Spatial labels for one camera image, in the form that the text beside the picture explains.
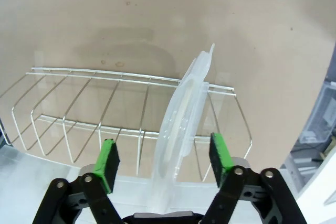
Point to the white table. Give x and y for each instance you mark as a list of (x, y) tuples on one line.
[(323, 195)]

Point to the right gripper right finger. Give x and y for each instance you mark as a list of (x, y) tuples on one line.
[(220, 155)]

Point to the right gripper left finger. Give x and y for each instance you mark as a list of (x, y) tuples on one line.
[(105, 166)]

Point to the clear plastic container lid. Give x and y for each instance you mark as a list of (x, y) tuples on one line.
[(181, 119)]

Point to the clear plastic storage box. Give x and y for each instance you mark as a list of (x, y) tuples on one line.
[(319, 113)]

